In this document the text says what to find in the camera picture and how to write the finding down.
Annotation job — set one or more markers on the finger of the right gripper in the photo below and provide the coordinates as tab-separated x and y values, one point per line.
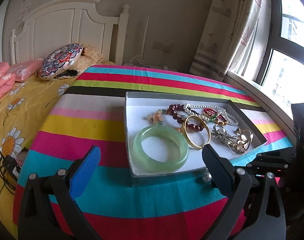
281	157
257	174

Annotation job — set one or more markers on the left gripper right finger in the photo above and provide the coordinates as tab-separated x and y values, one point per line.
267	221

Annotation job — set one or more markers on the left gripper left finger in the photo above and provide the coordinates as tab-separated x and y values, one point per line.
37	219

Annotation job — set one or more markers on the gold bangle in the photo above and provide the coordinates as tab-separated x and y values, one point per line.
196	131

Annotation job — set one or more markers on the silver pearl brooch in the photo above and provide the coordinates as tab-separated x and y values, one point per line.
220	133

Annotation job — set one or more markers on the large gold safety pin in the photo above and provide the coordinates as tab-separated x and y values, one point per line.
237	146

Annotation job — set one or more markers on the white shallow jewelry box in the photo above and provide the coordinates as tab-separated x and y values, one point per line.
144	109

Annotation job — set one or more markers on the pearl earrings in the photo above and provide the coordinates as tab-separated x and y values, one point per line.
206	177

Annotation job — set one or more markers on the white window sill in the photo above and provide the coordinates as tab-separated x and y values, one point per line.
274	111

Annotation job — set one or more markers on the window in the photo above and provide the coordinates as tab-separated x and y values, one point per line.
281	74

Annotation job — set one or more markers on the green jade bangle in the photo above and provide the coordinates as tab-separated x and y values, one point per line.
159	149

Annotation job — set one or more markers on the colourful striped blanket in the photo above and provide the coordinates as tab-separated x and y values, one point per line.
90	113

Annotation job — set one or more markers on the white patterned curtain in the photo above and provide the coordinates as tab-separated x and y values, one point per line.
228	29

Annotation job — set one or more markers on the pink folded quilt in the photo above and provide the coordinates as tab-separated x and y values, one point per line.
9	75

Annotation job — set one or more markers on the round patterned cushion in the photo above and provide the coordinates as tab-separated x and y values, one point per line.
60	61

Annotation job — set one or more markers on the white bed headboard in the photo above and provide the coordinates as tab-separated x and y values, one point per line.
62	22

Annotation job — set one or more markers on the gold ring brooch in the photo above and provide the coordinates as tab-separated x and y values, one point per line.
244	139

